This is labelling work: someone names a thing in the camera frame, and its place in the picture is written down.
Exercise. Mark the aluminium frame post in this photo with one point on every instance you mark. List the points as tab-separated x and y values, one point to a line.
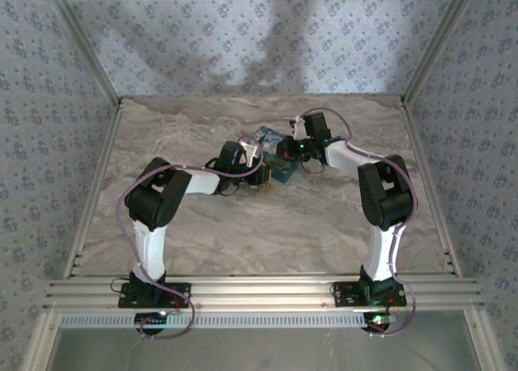
86	43
438	43

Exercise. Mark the controller board with led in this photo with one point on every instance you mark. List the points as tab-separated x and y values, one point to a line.
151	320
378	321

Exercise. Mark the aluminium table side rail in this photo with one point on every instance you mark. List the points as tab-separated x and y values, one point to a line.
422	164
102	164

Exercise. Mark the aluminium mounting rail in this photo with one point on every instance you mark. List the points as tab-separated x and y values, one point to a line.
263	294

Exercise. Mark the starry night tin box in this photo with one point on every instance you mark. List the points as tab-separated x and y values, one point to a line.
271	148

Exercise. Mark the aluminium corner leg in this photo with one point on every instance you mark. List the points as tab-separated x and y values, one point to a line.
40	342
483	342

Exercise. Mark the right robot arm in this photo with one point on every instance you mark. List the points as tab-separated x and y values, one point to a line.
382	257

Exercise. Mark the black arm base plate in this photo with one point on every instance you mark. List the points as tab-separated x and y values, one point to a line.
129	300
344	298

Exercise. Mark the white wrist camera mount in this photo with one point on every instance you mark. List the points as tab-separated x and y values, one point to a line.
299	130
250	151

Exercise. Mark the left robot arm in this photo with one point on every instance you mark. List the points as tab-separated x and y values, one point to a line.
149	249

